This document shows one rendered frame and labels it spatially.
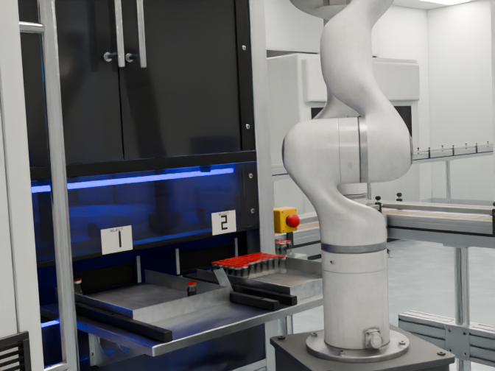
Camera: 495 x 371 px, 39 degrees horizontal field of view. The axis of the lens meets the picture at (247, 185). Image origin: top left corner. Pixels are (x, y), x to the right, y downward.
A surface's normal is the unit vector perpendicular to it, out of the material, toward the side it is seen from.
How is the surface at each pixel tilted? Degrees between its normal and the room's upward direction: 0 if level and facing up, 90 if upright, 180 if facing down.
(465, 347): 90
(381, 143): 76
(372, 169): 123
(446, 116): 90
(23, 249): 90
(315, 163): 95
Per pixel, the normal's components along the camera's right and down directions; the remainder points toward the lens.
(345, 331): -0.40, 0.09
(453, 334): -0.74, 0.09
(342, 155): -0.12, 0.17
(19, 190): 0.77, 0.01
